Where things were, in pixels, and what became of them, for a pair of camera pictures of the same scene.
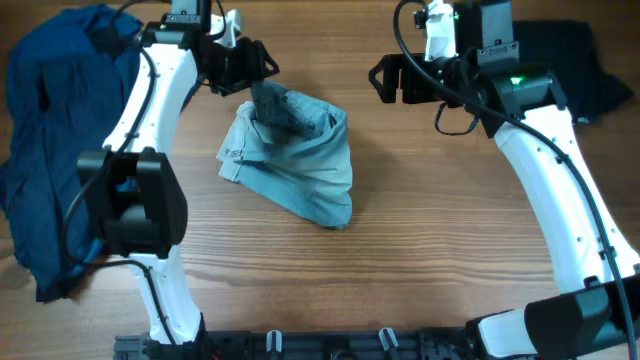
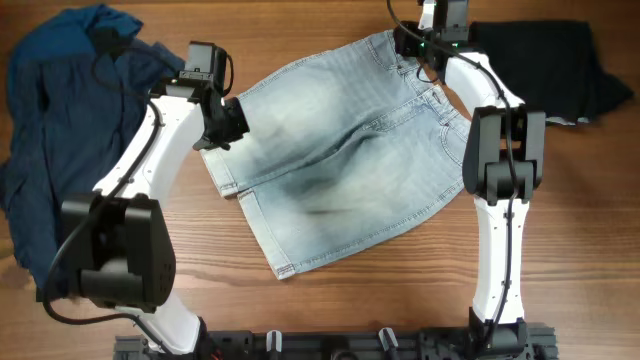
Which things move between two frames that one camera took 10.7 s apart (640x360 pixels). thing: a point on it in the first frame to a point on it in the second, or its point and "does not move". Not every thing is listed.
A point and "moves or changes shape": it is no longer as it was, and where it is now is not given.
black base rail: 412,343 does not move
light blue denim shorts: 308,171 moves or changes shape
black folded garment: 566,48 does not move
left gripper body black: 233,66 to 231,126
